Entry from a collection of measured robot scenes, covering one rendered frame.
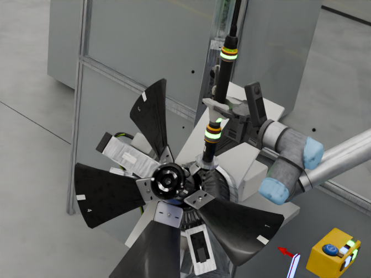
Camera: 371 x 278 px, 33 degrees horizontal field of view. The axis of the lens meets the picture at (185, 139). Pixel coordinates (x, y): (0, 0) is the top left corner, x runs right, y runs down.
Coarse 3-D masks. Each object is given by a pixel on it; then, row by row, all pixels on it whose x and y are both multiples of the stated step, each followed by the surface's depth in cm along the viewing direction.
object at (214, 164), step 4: (204, 136) 188; (204, 140) 187; (200, 156) 189; (196, 160) 187; (200, 160) 187; (216, 160) 188; (200, 164) 185; (204, 164) 185; (208, 164) 185; (212, 164) 186; (216, 164) 186; (204, 168) 185; (208, 168) 185; (212, 168) 185
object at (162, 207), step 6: (162, 204) 197; (168, 204) 198; (156, 210) 196; (162, 210) 197; (168, 210) 198; (174, 210) 198; (180, 210) 199; (156, 216) 196; (162, 216) 197; (174, 216) 198; (180, 216) 199; (162, 222) 196; (168, 222) 197; (174, 222) 198; (180, 222) 199
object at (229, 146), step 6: (246, 102) 203; (222, 132) 202; (222, 138) 197; (228, 138) 194; (222, 144) 194; (228, 144) 192; (234, 144) 190; (240, 144) 189; (216, 150) 194; (222, 150) 192; (228, 150) 191; (216, 156) 192
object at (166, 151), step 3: (165, 147) 202; (165, 150) 203; (168, 150) 201; (162, 153) 206; (165, 153) 204; (168, 153) 201; (162, 156) 206; (165, 156) 204; (168, 156) 201; (171, 156) 200; (162, 159) 207; (168, 159) 202; (171, 159) 199; (162, 162) 207; (165, 162) 205
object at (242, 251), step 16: (208, 208) 191; (224, 208) 191; (240, 208) 192; (208, 224) 186; (224, 224) 186; (240, 224) 186; (256, 224) 186; (272, 224) 186; (224, 240) 182; (240, 240) 182; (256, 240) 182; (240, 256) 179
